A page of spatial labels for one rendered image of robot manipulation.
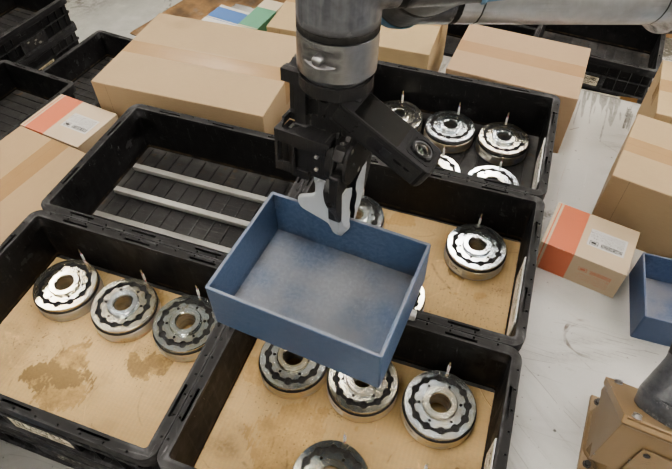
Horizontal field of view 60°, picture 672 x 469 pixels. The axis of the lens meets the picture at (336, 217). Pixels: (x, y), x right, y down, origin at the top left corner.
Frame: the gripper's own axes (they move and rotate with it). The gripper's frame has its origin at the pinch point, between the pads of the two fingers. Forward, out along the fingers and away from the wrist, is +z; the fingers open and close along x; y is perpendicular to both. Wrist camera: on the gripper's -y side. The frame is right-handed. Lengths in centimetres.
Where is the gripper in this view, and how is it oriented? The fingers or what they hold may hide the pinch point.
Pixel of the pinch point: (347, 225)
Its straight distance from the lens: 67.6
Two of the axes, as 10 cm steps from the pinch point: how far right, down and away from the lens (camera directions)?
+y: -9.0, -3.3, 2.9
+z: -0.3, 7.1, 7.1
